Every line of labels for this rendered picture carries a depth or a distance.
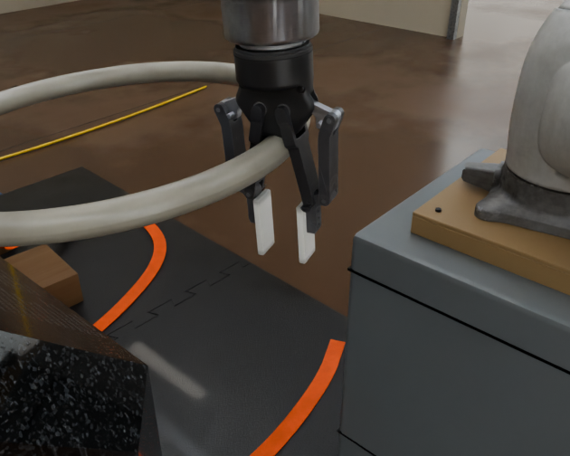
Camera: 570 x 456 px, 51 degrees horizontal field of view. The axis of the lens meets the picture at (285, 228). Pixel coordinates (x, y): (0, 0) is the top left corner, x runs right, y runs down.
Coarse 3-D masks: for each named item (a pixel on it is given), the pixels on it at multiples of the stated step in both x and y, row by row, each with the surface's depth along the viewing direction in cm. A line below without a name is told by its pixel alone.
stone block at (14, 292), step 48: (0, 288) 85; (0, 336) 67; (48, 336) 75; (96, 336) 87; (0, 384) 65; (48, 384) 70; (96, 384) 77; (144, 384) 84; (0, 432) 63; (48, 432) 68; (96, 432) 74; (144, 432) 83
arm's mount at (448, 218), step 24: (456, 192) 86; (480, 192) 86; (432, 216) 81; (456, 216) 80; (432, 240) 81; (456, 240) 79; (480, 240) 76; (504, 240) 75; (528, 240) 75; (552, 240) 75; (504, 264) 75; (528, 264) 73; (552, 264) 71; (552, 288) 72
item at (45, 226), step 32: (128, 64) 90; (160, 64) 89; (192, 64) 88; (224, 64) 86; (0, 96) 83; (32, 96) 85; (64, 96) 89; (256, 160) 57; (160, 192) 52; (192, 192) 53; (224, 192) 55; (0, 224) 50; (32, 224) 50; (64, 224) 50; (96, 224) 50; (128, 224) 51
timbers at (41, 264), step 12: (0, 252) 219; (24, 252) 200; (36, 252) 200; (48, 252) 200; (12, 264) 195; (24, 264) 195; (36, 264) 195; (48, 264) 195; (60, 264) 195; (36, 276) 189; (48, 276) 189; (60, 276) 189; (72, 276) 190; (48, 288) 185; (60, 288) 188; (72, 288) 191; (60, 300) 190; (72, 300) 193
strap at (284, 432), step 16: (160, 240) 227; (160, 256) 218; (144, 272) 209; (144, 288) 202; (128, 304) 194; (112, 320) 187; (336, 352) 175; (320, 368) 170; (336, 368) 170; (320, 384) 165; (304, 400) 160; (288, 416) 155; (304, 416) 155; (272, 432) 151; (288, 432) 151; (272, 448) 147
